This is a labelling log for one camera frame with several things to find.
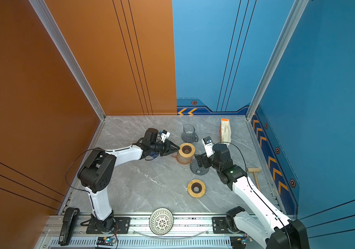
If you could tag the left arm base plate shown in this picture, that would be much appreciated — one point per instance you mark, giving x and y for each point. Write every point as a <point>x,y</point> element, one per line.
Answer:
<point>117,225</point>

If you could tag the left green circuit board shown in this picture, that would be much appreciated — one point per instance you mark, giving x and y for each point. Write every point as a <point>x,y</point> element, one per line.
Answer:
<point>106,242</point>

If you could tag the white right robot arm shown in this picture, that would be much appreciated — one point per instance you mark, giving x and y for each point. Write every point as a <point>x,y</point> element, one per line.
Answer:
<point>270,228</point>

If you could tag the aluminium mounting rail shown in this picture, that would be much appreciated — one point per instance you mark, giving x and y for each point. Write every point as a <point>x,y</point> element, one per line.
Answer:
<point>189,231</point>

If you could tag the green circuit board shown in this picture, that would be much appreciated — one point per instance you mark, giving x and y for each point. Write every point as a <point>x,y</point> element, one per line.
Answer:
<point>106,242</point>
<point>239,242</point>

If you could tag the wooden mallet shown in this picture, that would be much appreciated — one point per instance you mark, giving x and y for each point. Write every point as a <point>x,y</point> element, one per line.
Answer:
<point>254,171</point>

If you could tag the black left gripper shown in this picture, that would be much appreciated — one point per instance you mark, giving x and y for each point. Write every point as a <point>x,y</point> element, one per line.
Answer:
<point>167,151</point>

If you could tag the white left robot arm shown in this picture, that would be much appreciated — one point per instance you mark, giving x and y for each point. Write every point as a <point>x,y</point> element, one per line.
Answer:
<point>96,172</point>

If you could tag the aluminium corner post right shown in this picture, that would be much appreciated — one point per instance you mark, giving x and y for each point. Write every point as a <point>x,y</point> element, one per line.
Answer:
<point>288,30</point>

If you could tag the grey glass dripper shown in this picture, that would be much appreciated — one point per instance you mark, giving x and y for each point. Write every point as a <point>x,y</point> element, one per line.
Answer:
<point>196,169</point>

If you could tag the grey glass mug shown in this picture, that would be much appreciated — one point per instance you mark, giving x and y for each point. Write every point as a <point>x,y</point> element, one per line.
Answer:
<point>189,134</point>

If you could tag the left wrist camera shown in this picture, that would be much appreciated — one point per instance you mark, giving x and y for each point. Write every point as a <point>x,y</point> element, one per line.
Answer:
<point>164,135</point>

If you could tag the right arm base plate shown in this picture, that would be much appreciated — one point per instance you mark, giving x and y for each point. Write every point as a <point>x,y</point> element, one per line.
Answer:
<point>220,226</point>

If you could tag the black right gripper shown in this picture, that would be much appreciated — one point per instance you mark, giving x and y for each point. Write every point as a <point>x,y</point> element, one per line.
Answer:
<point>203,157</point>

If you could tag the aluminium corner post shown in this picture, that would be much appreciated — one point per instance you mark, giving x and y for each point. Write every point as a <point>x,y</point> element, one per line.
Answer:
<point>288,30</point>
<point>49,23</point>

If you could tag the cream coffee filter pack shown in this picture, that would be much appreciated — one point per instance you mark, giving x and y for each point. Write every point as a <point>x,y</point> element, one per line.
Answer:
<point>225,131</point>

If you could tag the aluminium corner post left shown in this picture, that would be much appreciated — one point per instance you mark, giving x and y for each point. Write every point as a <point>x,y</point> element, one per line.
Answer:
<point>49,23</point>

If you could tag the right green circuit board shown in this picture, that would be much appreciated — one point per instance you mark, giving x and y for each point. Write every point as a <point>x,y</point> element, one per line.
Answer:
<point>239,242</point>

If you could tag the white woven basket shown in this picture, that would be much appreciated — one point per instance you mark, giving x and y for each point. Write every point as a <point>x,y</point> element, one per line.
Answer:
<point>161,221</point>

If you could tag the wooden dripper ring holder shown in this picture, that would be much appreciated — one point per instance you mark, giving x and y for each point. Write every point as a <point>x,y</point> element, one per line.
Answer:
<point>187,150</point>

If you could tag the black handheld device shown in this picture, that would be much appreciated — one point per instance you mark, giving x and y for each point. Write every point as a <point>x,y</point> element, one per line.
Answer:
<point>68,224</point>

